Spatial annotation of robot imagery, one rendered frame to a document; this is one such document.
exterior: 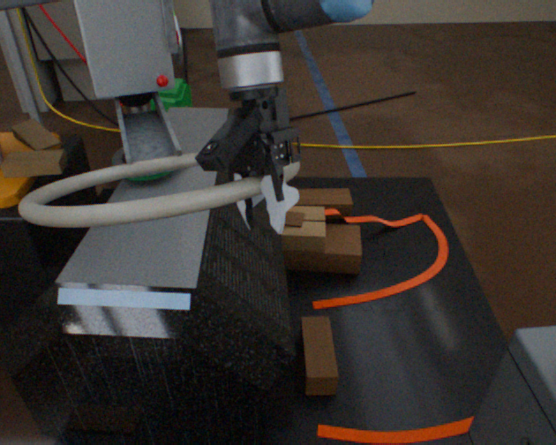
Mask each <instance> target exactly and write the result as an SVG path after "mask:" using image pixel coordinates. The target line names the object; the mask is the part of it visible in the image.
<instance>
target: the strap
mask: <svg viewBox="0 0 556 445"><path fill-rule="evenodd" d="M325 215H340V216H341V217H342V218H343V219H344V220H345V221H346V222H348V223H359V222H367V221H379V222H382V223H385V224H386V225H389V226H392V227H400V226H405V225H408V223H413V222H415V221H418V220H421V219H422V220H423V221H425V222H426V223H427V225H428V226H429V228H430V229H431V230H432V231H433V232H434V234H435V236H436V238H437V239H438V244H439V253H438V257H437V259H436V261H435V262H434V264H433V265H432V266H431V267H430V268H429V269H428V270H426V271H425V272H423V273H422V274H420V275H418V276H417V277H415V278H413V279H411V280H408V281H407V282H403V283H399V284H396V285H394V286H391V287H388V288H385V289H382V290H376V291H375V292H372V293H367V294H363V295H358V296H352V297H346V298H333V299H327V300H319V301H312V304H313V308H314V309H322V308H328V307H329V306H335V305H347V304H355V303H360V302H365V301H369V300H374V299H378V298H383V297H386V296H391V295H394V294H396V293H399V291H402V290H407V289H409V288H411V287H414V286H416V285H419V284H420V283H423V282H426V281H427V280H429V279H431V278H432V276H433V275H435V274H436V273H437V272H438V271H440V269H441V268H442V267H444V265H445V263H446V261H447V253H448V248H447V240H446V237H445V235H444V234H442V232H441V231H440V229H439V228H438V227H437V226H436V225H435V223H434V222H433V221H432V220H431V219H430V218H429V216H428V215H421V214H419V215H414V216H411V217H409V218H406V219H402V220H399V221H394V222H389V221H385V220H382V219H379V218H378V217H376V216H359V217H343V216H342V215H341V214H340V213H339V212H338V211H337V210H335V209H327V210H325ZM473 418H474V417H472V418H469V419H464V420H461V421H456V422H453V423H449V424H445V425H440V426H431V427H427V428H420V429H411V431H401V432H373V431H362V430H355V429H348V428H342V427H335V426H322V425H318V433H317V436H322V437H329V438H335V439H341V440H348V441H360V442H370V443H408V442H417V441H430V440H435V439H441V438H445V437H449V436H454V434H461V433H465V432H467V431H468V428H469V426H470V423H471V421H472V419H473Z"/></svg>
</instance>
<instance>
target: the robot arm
mask: <svg viewBox="0 0 556 445"><path fill-rule="evenodd" d="M208 2H209V6H210V13H211V20H212V25H213V31H214V43H215V49H216V55H217V56H218V57H217V64H219V70H220V75H221V82H222V89H223V90H230V89H231V92H230V93H229V100H230V101H242V106H243V108H239V109H235V111H234V112H233V113H232V114H231V115H230V116H229V118H228V119H227V120H226V121H225V124H224V125H223V126H221V127H220V128H219V130H218V131H217V132H216V133H215V134H214V136H213V137H212V138H211V139H210V140H209V142H208V143H207V144H206V145H205V146H203V148H202V149H201V150H200V151H199V153H198V154H197V155H196V156H195V160H196V161H197V163H198V164H199V166H200V167H201V168H202V169H203V170H204V171H223V170H225V169H226V168H227V167H228V173H229V181H230V182H233V181H237V180H239V179H244V178H247V177H252V175H255V174H257V173H258V175H262V174H265V175H266V176H265V177H264V178H263V180H262V181H261V183H260V188H261V191H262V193H263V194H261V195H258V196H254V197H252V198H250V199H246V200H241V201H238V202H237V206H238V210H239V212H240V214H242V216H243V218H244V220H245V222H246V224H247V227H248V229H249V230H253V215H252V207H253V206H255V205H256V204H258V203H259V202H260V201H262V200H263V199H264V198H266V201H267V212H268V213H269V219H270V226H271V227H273V228H274V230H275V231H276V232H277V234H282V231H283V227H284V222H285V213H286V212H287V211H289V209H290V208H291V207H292V206H294V205H295V204H296V203H297V202H298V199H299V195H298V190H297V189H296V188H294V187H291V186H288V185H286V183H285V180H284V177H283V167H285V166H289V165H290V157H291V163H296V162H301V161H302V155H301V146H300V137H299V128H298V127H291V126H290V121H289V113H288V105H287V96H286V88H285V87H282V88H278V87H276V86H275V83H281V82H283V81H284V79H283V71H282V55H281V47H280V38H279V34H280V33H284V32H290V31H296V30H300V29H306V28H311V27H316V26H326V25H331V24H335V23H350V22H353V21H355V20H356V19H361V18H364V17H365V16H367V15H368V14H369V12H370V11H371V9H372V4H373V3H374V0H208ZM294 137H297V148H298V154H296V155H295V153H294V149H293V147H292V138H294ZM288 145H289V147H288Z"/></svg>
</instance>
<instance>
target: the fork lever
mask: <svg viewBox="0 0 556 445"><path fill-rule="evenodd" d="M151 93H152V98H153V101H154V105H155V107H156V110H150V111H142V112H136V113H131V114H130V115H122V113H121V108H120V104H119V100H118V96H117V97H114V100H115V105H116V113H117V118H118V123H119V127H120V132H121V136H122V141H123V145H124V154H125V159H126V163H127V164H128V165H129V164H133V163H134V162H140V161H145V160H151V159H157V158H163V157H169V156H176V155H177V157H180V155H182V150H181V147H180V146H179V143H178V141H177V136H176V135H175V132H174V130H173V128H172V125H171V123H170V121H169V116H168V114H166V112H165V109H164V108H163V105H162V101H161V99H160V97H159V94H158V92H157V91H153V92H151ZM182 169H183V168H178V169H172V170H182ZM165 171H171V170H160V171H155V172H154V173H148V174H145V175H139V176H135V177H144V176H149V175H155V174H160V172H165ZM135 177H130V178H135Z"/></svg>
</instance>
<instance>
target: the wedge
mask: <svg viewBox="0 0 556 445"><path fill-rule="evenodd" d="M11 129H12V132H13V134H14V137H15V138H17V139H18V141H20V142H21V143H23V144H24V145H26V146H27V147H29V148H31V149H32V150H33V151H40V150H48V149H51V148H52V147H57V146H59V144H61V142H60V141H59V140H58V139H57V138H56V137H54V136H53V135H52V134H51V133H50V132H49V131H47V130H46V129H45V128H44V127H43V126H42V125H41V124H39V123H38V122H37V120H36V119H35V118H33V119H29V121H26V122H24V123H21V124H16V125H14V126H12V127H11Z"/></svg>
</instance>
